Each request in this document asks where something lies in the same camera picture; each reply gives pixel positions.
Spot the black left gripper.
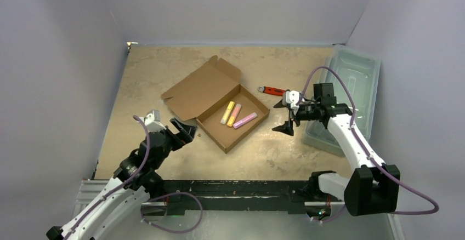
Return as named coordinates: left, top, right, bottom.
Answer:
left=152, top=117, right=196, bottom=169

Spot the brown cardboard box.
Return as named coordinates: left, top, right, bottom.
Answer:
left=161, top=55, right=270, bottom=153

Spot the pink marker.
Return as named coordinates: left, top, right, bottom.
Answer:
left=232, top=112, right=258, bottom=129

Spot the orange marker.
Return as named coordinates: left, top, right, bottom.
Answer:
left=227, top=104, right=242, bottom=127

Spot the yellow marker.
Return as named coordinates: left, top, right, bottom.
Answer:
left=220, top=101, right=235, bottom=125

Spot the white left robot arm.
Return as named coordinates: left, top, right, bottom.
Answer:
left=46, top=111, right=198, bottom=239

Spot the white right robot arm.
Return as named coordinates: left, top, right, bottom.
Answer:
left=273, top=83, right=400, bottom=216

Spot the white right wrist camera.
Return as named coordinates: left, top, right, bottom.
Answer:
left=281, top=90, right=302, bottom=112

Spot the red handled adjustable wrench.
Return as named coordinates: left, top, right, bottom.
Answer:
left=257, top=86, right=286, bottom=96

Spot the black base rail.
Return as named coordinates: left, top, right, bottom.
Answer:
left=129, top=179, right=338, bottom=216

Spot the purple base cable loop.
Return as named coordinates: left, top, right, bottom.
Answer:
left=140, top=192, right=203, bottom=235

